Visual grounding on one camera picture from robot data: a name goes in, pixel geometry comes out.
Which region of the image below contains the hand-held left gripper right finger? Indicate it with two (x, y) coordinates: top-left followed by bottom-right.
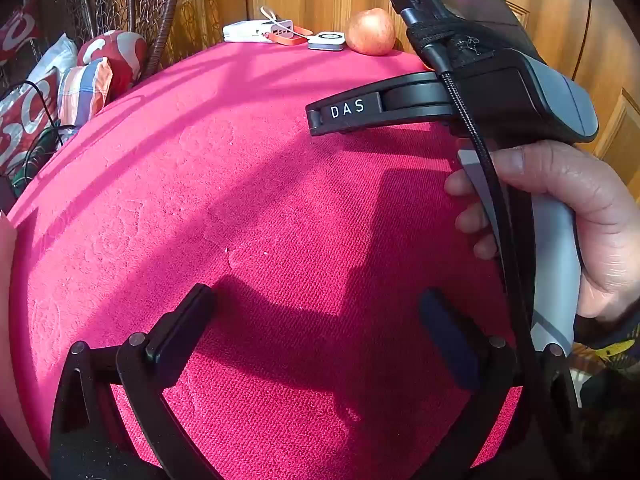
(419, 287), (583, 480)

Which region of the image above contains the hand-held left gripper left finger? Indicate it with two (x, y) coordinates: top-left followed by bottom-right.
(50, 284), (226, 480)

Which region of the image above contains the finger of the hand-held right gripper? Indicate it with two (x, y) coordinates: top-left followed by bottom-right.
(306, 71), (453, 137)

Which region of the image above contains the person's right forearm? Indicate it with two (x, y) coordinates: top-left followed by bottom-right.
(572, 305), (640, 361)

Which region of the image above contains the person's right hand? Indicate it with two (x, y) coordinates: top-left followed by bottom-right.
(444, 140), (640, 323)

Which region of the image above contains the red apple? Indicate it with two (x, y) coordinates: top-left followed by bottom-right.
(346, 8), (397, 56)

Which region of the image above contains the small white square device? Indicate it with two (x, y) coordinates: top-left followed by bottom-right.
(307, 31), (346, 52)

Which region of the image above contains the white rectangular device box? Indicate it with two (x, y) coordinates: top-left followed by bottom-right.
(222, 6), (296, 44)

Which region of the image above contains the green cloth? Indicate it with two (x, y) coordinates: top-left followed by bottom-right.
(12, 124), (78, 183)

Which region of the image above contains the plaid pillow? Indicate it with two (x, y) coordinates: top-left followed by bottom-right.
(56, 57), (113, 126)

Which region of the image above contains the brown wicker hanging chair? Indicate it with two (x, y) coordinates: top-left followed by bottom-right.
(47, 0), (247, 83)

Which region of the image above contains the square red patterned cushion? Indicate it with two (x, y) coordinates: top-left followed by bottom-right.
(0, 67), (63, 176)

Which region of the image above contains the round red white cushion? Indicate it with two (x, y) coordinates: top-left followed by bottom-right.
(77, 30), (149, 101)

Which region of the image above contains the white pillow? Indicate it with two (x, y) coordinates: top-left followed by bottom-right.
(27, 32), (79, 93)

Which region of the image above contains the hanging red patterned pillow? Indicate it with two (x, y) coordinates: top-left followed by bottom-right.
(0, 0), (42, 63)

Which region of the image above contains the thin black cable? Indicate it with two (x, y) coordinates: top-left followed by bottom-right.
(7, 80), (78, 183)

